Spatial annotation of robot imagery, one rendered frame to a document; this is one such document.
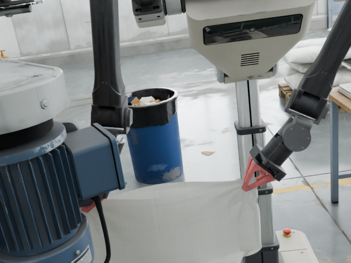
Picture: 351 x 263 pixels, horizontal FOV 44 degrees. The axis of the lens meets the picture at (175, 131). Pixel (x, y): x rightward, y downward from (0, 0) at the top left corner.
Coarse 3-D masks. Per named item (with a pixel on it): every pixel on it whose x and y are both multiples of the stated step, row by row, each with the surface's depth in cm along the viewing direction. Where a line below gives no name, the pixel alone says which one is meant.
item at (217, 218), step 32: (128, 192) 106; (160, 192) 108; (192, 192) 101; (224, 192) 104; (256, 192) 105; (96, 224) 106; (128, 224) 104; (160, 224) 103; (192, 224) 104; (224, 224) 107; (256, 224) 108; (96, 256) 109; (128, 256) 108; (160, 256) 106; (192, 256) 107; (224, 256) 110
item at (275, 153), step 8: (256, 144) 106; (272, 144) 100; (280, 144) 99; (264, 152) 101; (272, 152) 99; (280, 152) 99; (288, 152) 99; (264, 160) 97; (272, 160) 99; (280, 160) 100; (280, 168) 100; (280, 176) 98
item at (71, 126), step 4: (68, 120) 74; (64, 124) 74; (68, 124) 74; (72, 124) 74; (76, 124) 74; (68, 128) 74; (72, 128) 74; (76, 128) 74; (68, 132) 74; (80, 200) 76; (84, 200) 79; (88, 200) 79; (92, 200) 79; (80, 204) 79; (84, 204) 79; (88, 204) 79
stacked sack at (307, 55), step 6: (300, 48) 440; (306, 48) 432; (312, 48) 427; (318, 48) 425; (288, 54) 433; (294, 54) 425; (300, 54) 418; (306, 54) 416; (312, 54) 414; (318, 54) 412; (348, 54) 409; (288, 60) 422; (294, 60) 415; (300, 60) 415; (306, 60) 414; (312, 60) 413
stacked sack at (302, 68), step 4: (284, 60) 479; (288, 64) 465; (292, 64) 449; (296, 64) 440; (300, 64) 434; (304, 64) 431; (308, 64) 429; (296, 68) 439; (300, 68) 428; (304, 68) 425; (304, 72) 427
